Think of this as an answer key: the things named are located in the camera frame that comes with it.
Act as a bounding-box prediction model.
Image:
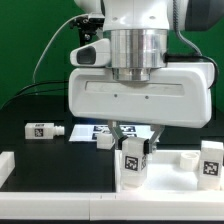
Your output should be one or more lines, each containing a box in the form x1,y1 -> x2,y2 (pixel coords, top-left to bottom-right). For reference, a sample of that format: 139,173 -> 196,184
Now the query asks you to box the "white side fence block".
0,152 -> 15,188

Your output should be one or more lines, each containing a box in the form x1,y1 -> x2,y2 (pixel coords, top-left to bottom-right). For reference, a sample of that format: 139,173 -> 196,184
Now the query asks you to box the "black camera on stand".
69,13 -> 105,32

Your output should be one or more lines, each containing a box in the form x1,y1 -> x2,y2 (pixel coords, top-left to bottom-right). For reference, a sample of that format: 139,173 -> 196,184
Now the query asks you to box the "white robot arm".
68,0 -> 224,154

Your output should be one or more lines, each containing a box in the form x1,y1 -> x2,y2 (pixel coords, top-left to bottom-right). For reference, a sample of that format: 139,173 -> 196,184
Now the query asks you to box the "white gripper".
68,38 -> 215,154

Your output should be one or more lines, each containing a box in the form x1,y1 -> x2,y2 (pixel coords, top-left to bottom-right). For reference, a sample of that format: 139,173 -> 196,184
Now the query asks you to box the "white square table top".
115,150 -> 224,192

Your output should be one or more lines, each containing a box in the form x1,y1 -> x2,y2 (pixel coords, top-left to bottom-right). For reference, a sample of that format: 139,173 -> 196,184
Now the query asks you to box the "black cable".
13,79 -> 71,98
0,87 -> 71,111

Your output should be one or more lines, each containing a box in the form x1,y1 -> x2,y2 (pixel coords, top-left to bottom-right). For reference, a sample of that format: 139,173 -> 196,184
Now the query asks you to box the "grey camera cable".
32,13 -> 88,84

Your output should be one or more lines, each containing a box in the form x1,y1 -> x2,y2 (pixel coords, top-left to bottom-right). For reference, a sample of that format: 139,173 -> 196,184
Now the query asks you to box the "black cable upper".
13,79 -> 71,98

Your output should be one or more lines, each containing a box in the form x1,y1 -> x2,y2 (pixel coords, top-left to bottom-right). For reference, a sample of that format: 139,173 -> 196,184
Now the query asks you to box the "grey robot hose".
171,0 -> 204,56

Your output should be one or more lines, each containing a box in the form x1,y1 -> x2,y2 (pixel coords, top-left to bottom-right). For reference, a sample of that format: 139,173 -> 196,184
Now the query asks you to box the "white front fence bar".
0,191 -> 224,221

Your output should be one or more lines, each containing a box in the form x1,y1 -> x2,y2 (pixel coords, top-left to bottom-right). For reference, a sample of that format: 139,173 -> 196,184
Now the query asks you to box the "black cable lower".
0,87 -> 71,111

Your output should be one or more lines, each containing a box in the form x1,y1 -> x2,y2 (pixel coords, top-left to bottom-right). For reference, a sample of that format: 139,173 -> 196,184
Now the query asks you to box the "black camera stand pole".
79,29 -> 91,46

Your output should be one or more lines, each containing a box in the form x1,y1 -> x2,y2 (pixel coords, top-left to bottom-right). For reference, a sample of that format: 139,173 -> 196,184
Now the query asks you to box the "white base tag plate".
69,124 -> 153,142

